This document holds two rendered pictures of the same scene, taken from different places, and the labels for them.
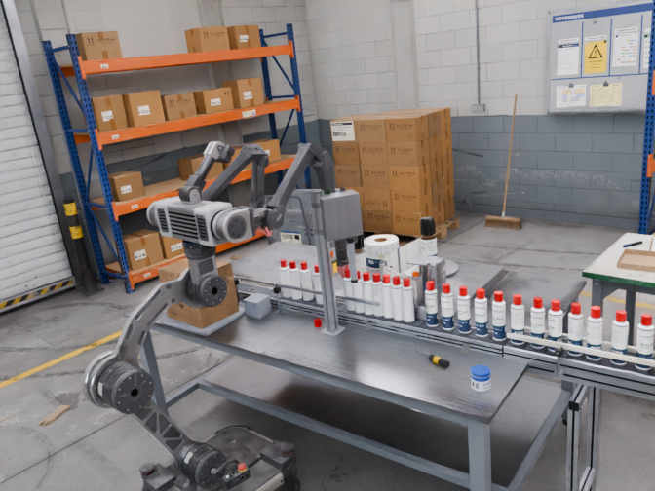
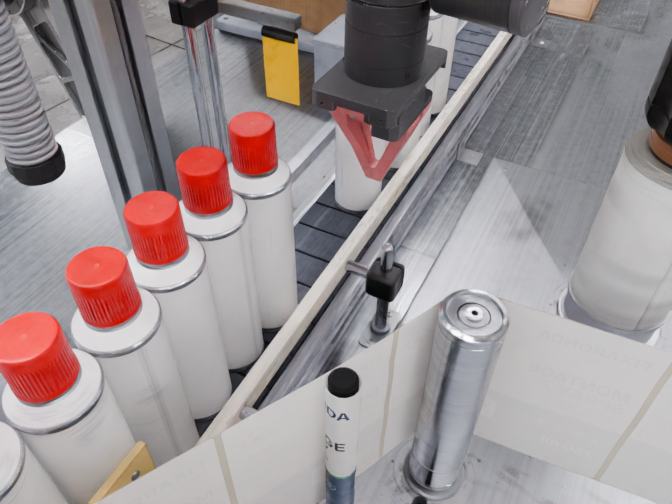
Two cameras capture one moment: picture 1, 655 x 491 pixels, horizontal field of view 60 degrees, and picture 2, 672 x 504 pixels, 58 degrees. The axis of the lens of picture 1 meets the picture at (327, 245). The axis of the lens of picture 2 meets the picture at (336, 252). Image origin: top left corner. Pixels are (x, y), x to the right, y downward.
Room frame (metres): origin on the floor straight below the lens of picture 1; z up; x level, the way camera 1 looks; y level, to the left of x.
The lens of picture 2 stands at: (2.51, -0.45, 1.32)
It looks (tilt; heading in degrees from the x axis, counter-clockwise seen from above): 45 degrees down; 78
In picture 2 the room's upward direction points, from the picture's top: 1 degrees clockwise
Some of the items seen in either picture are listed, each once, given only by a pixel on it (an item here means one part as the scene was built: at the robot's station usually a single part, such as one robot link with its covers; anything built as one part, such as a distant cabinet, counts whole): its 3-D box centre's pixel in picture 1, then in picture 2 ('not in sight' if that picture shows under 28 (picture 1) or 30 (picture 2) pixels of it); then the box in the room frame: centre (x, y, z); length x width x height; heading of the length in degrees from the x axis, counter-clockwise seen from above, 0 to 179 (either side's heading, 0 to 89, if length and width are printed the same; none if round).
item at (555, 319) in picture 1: (555, 325); not in sight; (1.94, -0.83, 0.98); 0.05 x 0.05 x 0.20
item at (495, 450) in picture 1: (351, 367); not in sight; (2.79, -0.06, 0.40); 2.04 x 1.25 x 0.81; 52
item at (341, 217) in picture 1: (339, 214); not in sight; (2.43, -0.07, 1.38); 0.17 x 0.10 x 0.19; 107
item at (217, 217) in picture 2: (358, 291); (220, 268); (2.49, -0.12, 0.98); 0.05 x 0.05 x 0.20
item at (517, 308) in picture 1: (518, 319); not in sight; (2.02, -0.71, 0.98); 0.05 x 0.05 x 0.20
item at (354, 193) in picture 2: (319, 283); (361, 121); (2.64, 0.06, 0.98); 0.05 x 0.05 x 0.20
